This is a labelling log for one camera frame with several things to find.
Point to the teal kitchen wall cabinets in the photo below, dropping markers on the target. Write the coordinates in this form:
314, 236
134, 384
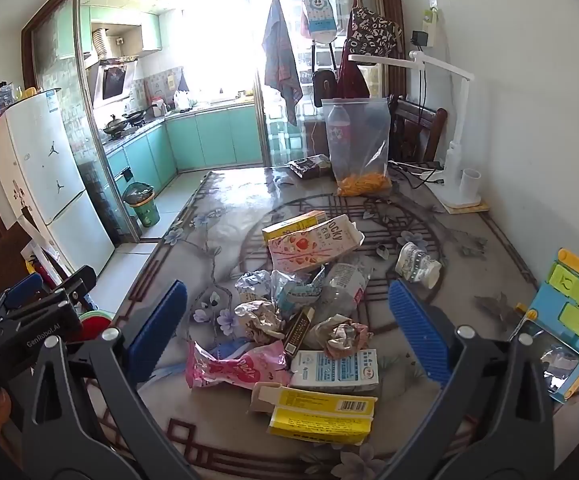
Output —
119, 25

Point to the blue toy board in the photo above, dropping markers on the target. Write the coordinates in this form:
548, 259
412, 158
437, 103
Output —
569, 320

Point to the crumpled brown paper pack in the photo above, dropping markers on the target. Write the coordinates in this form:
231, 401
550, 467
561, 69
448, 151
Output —
262, 319

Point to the white refrigerator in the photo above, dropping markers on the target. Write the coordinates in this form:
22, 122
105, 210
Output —
44, 175

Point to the blue white hanging pouch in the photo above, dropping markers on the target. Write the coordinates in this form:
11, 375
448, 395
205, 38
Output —
318, 12

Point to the pink snack wrapper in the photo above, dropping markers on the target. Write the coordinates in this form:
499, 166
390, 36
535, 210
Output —
234, 366

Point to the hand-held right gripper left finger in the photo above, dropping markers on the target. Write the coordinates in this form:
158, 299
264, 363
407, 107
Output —
162, 327

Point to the narrow dark brown box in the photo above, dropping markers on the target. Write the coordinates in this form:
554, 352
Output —
297, 334

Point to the black wok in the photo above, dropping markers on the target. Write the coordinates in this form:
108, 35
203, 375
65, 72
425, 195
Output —
114, 126

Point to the black white lettered bag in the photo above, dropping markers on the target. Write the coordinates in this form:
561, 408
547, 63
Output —
372, 32

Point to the black range hood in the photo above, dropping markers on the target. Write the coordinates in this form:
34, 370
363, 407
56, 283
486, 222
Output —
114, 82

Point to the black power adapter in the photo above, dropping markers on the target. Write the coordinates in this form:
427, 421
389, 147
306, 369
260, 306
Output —
419, 38

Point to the dark wooden chair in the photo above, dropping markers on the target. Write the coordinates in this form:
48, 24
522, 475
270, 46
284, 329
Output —
414, 127

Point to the white blue milk carton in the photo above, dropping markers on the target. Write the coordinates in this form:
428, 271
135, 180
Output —
334, 372

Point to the crumpled silver wrapper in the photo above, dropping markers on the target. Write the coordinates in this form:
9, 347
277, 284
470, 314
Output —
253, 281

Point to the clear bag of orange snacks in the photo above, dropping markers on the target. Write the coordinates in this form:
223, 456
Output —
367, 150

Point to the pink strawberry biscuit box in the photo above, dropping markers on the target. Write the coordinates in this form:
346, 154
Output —
314, 246

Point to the dark brown snack packet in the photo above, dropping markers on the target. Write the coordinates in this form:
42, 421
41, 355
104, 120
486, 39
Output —
309, 166

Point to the crushed clear plastic bottle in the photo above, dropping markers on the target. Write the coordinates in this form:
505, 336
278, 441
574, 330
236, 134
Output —
347, 282

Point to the grey and red hanging towel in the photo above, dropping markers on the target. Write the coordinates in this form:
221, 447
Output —
279, 65

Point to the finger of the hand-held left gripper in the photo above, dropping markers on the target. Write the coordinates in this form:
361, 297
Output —
79, 280
24, 287

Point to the dark red cloth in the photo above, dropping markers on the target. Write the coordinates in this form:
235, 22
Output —
352, 77

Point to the crumpled foil wrapper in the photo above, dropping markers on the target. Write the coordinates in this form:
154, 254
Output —
342, 336

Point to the flattened yellow white box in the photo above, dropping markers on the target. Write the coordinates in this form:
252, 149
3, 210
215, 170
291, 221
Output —
319, 412

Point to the red plastic basin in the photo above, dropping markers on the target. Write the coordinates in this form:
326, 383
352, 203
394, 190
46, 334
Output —
92, 329

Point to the green trash bin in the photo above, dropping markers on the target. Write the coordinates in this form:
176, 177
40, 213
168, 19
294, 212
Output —
142, 205

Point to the plastic bottle with red label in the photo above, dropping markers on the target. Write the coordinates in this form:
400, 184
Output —
338, 132

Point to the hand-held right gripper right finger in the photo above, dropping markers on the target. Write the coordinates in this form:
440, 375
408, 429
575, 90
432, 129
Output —
414, 332

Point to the teal kitchen base cabinets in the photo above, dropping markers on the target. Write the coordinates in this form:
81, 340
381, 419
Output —
209, 140

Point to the yellow cardboard carton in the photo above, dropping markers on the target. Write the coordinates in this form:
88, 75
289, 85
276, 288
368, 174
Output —
292, 226

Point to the wooden coaster board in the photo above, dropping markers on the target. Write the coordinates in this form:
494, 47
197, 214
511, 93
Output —
464, 208

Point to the white desk lamp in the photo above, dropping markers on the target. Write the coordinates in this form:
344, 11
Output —
453, 160

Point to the blue white cake wrapper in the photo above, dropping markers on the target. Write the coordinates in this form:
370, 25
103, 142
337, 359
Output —
294, 289

